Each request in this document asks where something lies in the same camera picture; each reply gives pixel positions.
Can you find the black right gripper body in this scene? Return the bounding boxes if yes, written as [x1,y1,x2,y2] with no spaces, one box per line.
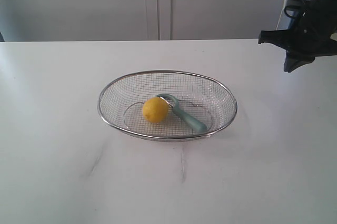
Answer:
[284,3,336,56]

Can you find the white cabinet doors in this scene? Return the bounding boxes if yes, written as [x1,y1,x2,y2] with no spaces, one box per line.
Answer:
[1,0,283,42]

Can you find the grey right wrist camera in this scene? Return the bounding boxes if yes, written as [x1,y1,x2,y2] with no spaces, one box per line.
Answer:
[283,0,311,19]

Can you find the yellow lemon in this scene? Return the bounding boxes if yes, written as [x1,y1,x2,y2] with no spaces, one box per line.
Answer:
[142,97,169,123]

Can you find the oval steel wire mesh basket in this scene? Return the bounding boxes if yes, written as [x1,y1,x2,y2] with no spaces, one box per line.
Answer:
[97,70,237,142]

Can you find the teal handled peeler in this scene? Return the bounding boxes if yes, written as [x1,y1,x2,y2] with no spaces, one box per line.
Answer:
[156,94,207,134]

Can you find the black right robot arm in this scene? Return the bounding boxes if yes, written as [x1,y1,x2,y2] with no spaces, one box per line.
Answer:
[258,0,336,73]

